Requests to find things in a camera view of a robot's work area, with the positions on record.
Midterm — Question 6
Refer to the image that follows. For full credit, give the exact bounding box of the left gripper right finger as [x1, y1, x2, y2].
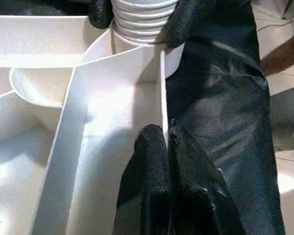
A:
[168, 121, 243, 235]

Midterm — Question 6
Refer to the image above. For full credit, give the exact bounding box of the black mat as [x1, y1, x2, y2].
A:
[0, 0, 286, 235]

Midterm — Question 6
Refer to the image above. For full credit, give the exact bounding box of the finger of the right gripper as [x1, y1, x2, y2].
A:
[88, 0, 113, 29]
[165, 0, 199, 49]

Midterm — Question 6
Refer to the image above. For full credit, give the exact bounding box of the person tan forearm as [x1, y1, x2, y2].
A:
[261, 30, 294, 76]

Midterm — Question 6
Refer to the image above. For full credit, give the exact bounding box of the person grey trouser leg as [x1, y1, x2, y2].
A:
[269, 84, 294, 152]

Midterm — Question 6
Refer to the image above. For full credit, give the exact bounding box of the white plastic table leg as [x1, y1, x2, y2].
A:
[111, 0, 181, 45]

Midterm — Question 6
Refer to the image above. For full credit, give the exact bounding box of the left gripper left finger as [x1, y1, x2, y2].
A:
[115, 124, 172, 235]

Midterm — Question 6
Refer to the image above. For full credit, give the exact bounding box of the white plastic table top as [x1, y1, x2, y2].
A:
[0, 14, 187, 235]

